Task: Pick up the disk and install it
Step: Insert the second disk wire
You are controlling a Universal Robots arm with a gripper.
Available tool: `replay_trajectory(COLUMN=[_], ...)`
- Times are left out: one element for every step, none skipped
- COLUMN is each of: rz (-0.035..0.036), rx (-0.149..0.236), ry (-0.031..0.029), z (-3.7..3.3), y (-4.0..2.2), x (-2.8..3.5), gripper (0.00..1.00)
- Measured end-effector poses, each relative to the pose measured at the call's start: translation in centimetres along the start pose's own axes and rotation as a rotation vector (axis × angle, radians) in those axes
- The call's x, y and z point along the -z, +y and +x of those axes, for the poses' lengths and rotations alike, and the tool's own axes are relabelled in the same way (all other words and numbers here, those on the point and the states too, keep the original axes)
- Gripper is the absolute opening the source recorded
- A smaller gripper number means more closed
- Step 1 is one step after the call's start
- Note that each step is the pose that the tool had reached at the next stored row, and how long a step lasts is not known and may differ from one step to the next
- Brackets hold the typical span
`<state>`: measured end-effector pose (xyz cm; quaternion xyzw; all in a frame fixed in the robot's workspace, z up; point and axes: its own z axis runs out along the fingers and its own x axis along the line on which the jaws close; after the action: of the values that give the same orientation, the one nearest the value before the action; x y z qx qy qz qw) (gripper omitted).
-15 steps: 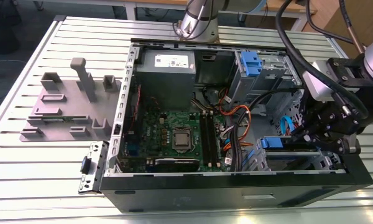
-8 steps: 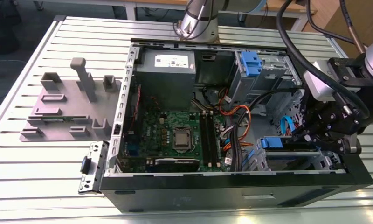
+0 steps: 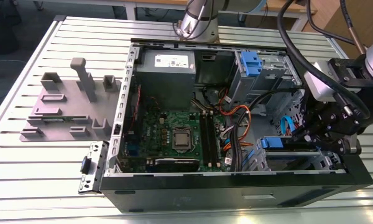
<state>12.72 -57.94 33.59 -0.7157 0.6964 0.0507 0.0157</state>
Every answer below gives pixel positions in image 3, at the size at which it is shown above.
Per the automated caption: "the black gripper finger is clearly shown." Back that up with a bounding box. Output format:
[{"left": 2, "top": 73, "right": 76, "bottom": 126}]
[
  {"left": 311, "top": 133, "right": 362, "bottom": 156},
  {"left": 291, "top": 93, "right": 327, "bottom": 142}
]

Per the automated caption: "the hard disk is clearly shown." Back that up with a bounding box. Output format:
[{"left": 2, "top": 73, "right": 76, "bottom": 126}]
[{"left": 246, "top": 136, "right": 318, "bottom": 171}]

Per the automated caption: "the metal disk bay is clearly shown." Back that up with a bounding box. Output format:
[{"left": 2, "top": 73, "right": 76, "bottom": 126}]
[{"left": 256, "top": 136, "right": 343, "bottom": 172}]

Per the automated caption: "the metal drive cage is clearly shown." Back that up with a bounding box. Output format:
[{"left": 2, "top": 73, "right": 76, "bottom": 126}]
[{"left": 230, "top": 50, "right": 304, "bottom": 110}]

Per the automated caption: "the blue plastic drive latch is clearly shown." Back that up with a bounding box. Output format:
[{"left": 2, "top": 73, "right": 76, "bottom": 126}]
[{"left": 242, "top": 51, "right": 264, "bottom": 77}]

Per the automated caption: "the black RAM slot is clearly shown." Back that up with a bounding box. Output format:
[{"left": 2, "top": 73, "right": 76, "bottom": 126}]
[
  {"left": 208, "top": 111, "right": 223, "bottom": 168},
  {"left": 200, "top": 111, "right": 214, "bottom": 168}
]

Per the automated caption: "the CPU socket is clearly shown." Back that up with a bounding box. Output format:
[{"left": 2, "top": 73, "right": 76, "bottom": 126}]
[{"left": 170, "top": 126, "right": 195, "bottom": 153}]

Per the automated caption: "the silver CPU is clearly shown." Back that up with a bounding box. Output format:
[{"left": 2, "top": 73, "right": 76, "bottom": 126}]
[{"left": 174, "top": 133, "right": 191, "bottom": 147}]

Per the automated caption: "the black PC case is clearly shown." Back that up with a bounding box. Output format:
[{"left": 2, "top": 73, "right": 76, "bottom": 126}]
[{"left": 99, "top": 37, "right": 373, "bottom": 213}]

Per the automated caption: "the grey power supply unit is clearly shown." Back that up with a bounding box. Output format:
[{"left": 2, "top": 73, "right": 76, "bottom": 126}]
[{"left": 134, "top": 49, "right": 198, "bottom": 112}]

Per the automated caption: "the black graphics card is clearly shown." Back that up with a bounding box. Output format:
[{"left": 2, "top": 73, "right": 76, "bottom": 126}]
[{"left": 146, "top": 157, "right": 202, "bottom": 173}]

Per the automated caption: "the green motherboard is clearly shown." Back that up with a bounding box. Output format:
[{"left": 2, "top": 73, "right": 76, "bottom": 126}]
[{"left": 118, "top": 109, "right": 234, "bottom": 173}]

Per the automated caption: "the blue expansion slot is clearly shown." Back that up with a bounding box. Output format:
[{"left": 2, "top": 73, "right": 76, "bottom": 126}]
[{"left": 127, "top": 141, "right": 142, "bottom": 157}]

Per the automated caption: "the grey parts rack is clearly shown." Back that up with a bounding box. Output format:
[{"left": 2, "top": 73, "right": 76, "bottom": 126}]
[{"left": 19, "top": 57, "right": 124, "bottom": 142}]

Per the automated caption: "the green RAM stick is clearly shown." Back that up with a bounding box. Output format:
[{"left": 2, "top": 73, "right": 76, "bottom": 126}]
[{"left": 42, "top": 116, "right": 78, "bottom": 122}]

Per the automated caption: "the black office chair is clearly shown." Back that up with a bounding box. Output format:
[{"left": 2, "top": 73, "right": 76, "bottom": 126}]
[{"left": 0, "top": 0, "right": 23, "bottom": 56}]

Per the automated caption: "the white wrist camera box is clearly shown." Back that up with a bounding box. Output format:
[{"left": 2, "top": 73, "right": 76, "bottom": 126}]
[{"left": 303, "top": 60, "right": 340, "bottom": 102}]

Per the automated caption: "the blue data wire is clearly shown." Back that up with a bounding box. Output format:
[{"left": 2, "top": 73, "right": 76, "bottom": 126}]
[{"left": 282, "top": 114, "right": 299, "bottom": 136}]

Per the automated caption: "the orange wire bundle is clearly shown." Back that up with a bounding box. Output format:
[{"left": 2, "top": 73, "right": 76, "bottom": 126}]
[{"left": 219, "top": 105, "right": 256, "bottom": 152}]

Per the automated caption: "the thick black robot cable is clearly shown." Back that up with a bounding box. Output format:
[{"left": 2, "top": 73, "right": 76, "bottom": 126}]
[{"left": 278, "top": 0, "right": 372, "bottom": 119}]

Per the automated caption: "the yellow black wire bundle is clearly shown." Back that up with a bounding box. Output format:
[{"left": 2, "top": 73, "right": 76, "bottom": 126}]
[{"left": 191, "top": 98, "right": 220, "bottom": 112}]

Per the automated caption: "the braided brown robot cable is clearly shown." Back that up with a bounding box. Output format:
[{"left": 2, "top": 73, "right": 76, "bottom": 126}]
[{"left": 340, "top": 0, "right": 371, "bottom": 54}]

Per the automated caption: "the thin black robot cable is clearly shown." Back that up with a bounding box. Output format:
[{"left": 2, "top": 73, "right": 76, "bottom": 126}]
[{"left": 306, "top": 0, "right": 360, "bottom": 45}]

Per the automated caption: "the thin red wire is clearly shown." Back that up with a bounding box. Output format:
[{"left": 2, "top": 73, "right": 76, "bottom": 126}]
[{"left": 130, "top": 84, "right": 143, "bottom": 135}]

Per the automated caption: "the metal card retention bracket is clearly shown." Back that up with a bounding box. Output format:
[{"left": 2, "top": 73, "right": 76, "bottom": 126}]
[{"left": 78, "top": 140, "right": 111, "bottom": 194}]

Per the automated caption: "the white floor cable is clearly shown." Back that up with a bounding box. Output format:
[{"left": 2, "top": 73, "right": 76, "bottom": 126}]
[{"left": 0, "top": 59, "right": 28, "bottom": 68}]

